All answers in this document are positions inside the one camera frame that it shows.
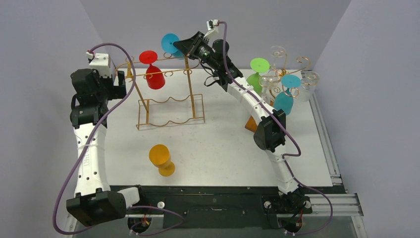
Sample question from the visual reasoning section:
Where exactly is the blue plastic goblet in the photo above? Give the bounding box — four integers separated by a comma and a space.
161, 33, 184, 59
273, 74, 301, 115

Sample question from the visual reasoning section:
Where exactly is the tall gold wire glass rack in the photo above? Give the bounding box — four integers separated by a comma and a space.
116, 56, 206, 129

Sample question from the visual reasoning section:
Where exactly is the red plastic goblet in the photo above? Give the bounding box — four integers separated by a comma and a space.
139, 50, 165, 90

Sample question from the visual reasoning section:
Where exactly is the green plastic goblet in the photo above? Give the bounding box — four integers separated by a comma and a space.
247, 58, 270, 95

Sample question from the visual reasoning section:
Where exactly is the orange plastic goblet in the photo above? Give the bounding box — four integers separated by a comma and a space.
149, 144, 175, 177

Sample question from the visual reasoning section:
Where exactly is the small clear front wine glass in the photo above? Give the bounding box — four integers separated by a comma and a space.
269, 46, 288, 78

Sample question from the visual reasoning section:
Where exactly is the gold hook rack wooden base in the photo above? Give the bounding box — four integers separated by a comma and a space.
247, 46, 319, 115

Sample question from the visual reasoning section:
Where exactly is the clear patterned wine glass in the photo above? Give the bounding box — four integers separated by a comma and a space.
297, 70, 320, 102

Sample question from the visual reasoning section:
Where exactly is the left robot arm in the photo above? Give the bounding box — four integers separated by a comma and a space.
66, 68, 148, 227

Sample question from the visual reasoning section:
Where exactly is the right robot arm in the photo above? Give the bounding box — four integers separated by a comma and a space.
172, 31, 299, 212

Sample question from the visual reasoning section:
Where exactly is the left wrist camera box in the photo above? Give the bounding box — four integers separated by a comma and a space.
86, 51, 116, 80

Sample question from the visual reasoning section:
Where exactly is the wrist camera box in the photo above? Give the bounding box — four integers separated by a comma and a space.
204, 19, 219, 39
86, 51, 116, 80

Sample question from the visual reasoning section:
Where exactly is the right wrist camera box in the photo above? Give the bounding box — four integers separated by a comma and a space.
204, 19, 219, 39

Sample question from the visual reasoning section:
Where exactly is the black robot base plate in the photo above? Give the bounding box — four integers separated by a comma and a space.
127, 186, 313, 229

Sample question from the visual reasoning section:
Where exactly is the aluminium table frame rail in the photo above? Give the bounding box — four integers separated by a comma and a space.
309, 94, 363, 217

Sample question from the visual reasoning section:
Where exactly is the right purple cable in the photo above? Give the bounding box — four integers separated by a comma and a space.
218, 21, 334, 237

